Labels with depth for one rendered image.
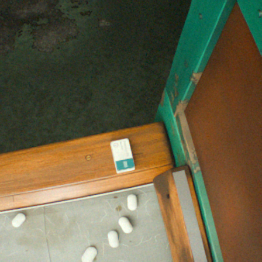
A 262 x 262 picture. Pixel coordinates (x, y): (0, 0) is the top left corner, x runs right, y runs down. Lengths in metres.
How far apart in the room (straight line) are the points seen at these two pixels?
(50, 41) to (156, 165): 1.16
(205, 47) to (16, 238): 0.52
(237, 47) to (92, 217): 0.47
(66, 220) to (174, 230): 0.22
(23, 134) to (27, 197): 0.87
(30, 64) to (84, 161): 1.05
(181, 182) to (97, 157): 0.19
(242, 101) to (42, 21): 1.53
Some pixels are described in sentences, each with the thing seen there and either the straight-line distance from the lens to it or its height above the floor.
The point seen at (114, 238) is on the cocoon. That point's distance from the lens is 0.73.
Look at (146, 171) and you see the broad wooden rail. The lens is 0.74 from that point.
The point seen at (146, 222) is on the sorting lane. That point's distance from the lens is 0.75.
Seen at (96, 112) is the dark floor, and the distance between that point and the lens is 1.60.
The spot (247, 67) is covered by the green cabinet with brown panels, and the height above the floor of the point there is 1.16.
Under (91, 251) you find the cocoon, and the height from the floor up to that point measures 0.76.
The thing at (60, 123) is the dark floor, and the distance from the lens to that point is 1.59.
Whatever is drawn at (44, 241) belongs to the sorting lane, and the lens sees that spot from 0.76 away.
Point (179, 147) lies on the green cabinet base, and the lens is 0.70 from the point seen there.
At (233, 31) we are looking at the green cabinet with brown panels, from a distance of 0.42.
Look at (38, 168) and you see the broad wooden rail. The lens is 0.75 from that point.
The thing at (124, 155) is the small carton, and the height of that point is 0.79.
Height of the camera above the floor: 1.48
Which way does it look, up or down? 70 degrees down
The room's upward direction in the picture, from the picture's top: 10 degrees clockwise
